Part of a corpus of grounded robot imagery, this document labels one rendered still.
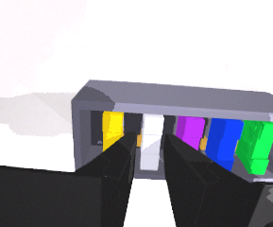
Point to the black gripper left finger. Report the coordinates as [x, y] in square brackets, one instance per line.
[95, 195]

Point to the grey fuse block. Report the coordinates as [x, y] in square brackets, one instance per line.
[237, 134]

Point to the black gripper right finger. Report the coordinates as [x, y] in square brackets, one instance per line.
[204, 194]

